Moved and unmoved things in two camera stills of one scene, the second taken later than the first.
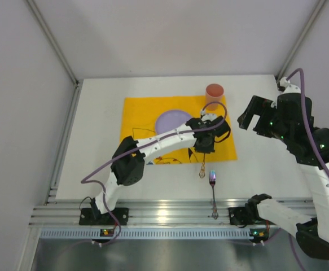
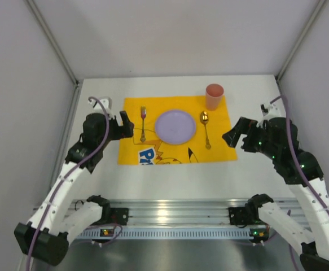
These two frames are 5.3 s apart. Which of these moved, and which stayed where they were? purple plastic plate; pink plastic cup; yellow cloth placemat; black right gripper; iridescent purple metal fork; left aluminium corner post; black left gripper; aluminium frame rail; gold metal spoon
Moved: black left gripper; black right gripper; gold metal spoon; iridescent purple metal fork
Stayed: aluminium frame rail; pink plastic cup; left aluminium corner post; yellow cloth placemat; purple plastic plate
